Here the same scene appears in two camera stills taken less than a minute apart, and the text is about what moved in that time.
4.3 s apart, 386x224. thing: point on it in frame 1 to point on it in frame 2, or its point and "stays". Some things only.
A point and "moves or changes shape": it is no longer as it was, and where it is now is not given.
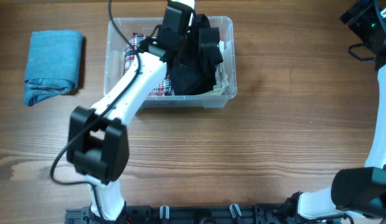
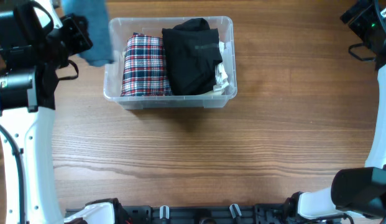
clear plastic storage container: (200, 70) stays
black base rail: (197, 214) stays
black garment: (193, 68) stays
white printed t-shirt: (223, 69) moves or changes shape
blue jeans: (53, 63) moves or changes shape
